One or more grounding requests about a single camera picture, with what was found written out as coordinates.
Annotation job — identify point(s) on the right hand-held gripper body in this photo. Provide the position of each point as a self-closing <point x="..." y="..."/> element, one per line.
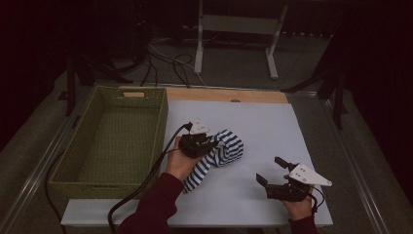
<point x="292" y="191"/>

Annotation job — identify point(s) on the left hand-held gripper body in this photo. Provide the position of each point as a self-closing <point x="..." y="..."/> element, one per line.
<point x="195" y="146"/>

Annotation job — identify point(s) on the blue white striped polo shirt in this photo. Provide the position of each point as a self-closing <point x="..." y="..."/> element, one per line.
<point x="227" y="149"/>

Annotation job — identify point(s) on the green woven basket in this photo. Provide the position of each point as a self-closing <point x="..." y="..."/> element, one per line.
<point x="123" y="146"/>

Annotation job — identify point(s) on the person's right hand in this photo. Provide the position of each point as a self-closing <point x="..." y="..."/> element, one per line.
<point x="300" y="210"/>

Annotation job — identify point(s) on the person's left hand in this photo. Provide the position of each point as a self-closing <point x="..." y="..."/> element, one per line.
<point x="178" y="164"/>

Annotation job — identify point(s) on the white table mat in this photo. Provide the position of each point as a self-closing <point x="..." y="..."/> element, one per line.
<point x="259" y="130"/>

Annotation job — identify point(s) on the black metal stand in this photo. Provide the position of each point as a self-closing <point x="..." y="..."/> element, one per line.
<point x="339" y="104"/>
<point x="70" y="91"/>

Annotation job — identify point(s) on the white metal frame desk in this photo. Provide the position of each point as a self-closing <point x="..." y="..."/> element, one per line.
<point x="240" y="24"/>

